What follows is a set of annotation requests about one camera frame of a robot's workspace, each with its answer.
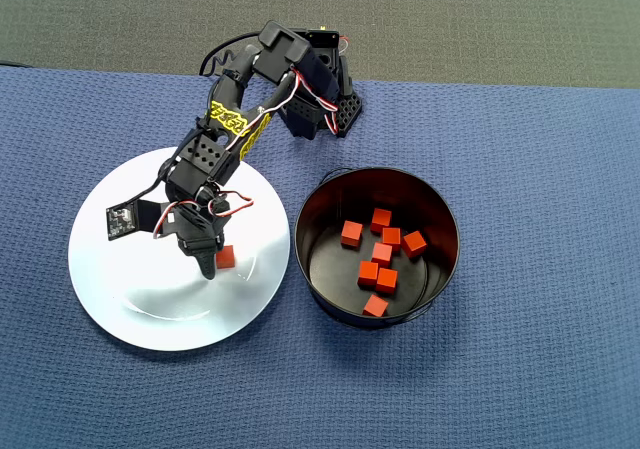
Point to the blue woven table cloth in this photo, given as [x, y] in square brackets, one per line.
[500, 369]

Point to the red cube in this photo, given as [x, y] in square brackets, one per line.
[368, 274]
[382, 254]
[226, 258]
[386, 280]
[351, 234]
[392, 238]
[381, 220]
[414, 244]
[375, 306]

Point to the small wrist camera board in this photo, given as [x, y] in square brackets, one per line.
[121, 220]

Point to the white round plate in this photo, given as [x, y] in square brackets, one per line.
[125, 294]

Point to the black metal bucket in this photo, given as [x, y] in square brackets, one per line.
[330, 279]

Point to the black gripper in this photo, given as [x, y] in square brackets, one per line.
[199, 241]

